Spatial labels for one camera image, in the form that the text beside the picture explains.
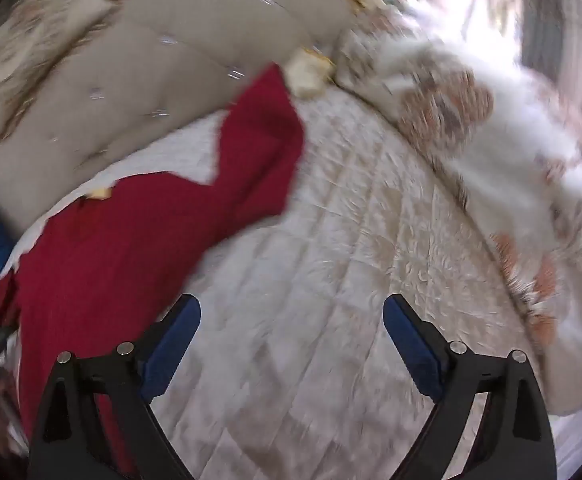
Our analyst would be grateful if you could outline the floral fringed pillow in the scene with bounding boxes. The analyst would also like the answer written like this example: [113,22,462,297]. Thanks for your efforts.
[0,0,132,141]

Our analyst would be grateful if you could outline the red garment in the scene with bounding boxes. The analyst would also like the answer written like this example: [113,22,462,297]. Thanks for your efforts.
[0,62,306,480]

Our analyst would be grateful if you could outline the beige tufted headboard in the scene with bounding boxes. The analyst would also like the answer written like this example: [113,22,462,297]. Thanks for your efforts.
[0,0,367,236]

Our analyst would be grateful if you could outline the small beige cushion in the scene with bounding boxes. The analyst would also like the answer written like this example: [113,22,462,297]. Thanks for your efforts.
[286,47,337,100]

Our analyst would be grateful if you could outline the cream quilted bedspread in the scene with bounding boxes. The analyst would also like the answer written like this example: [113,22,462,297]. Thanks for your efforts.
[0,95,562,480]

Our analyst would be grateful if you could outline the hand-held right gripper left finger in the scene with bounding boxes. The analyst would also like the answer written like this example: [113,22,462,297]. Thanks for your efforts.
[27,294,203,480]

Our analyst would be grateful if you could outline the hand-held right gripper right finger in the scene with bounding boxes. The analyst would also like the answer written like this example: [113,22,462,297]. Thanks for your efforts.
[382,294,558,480]

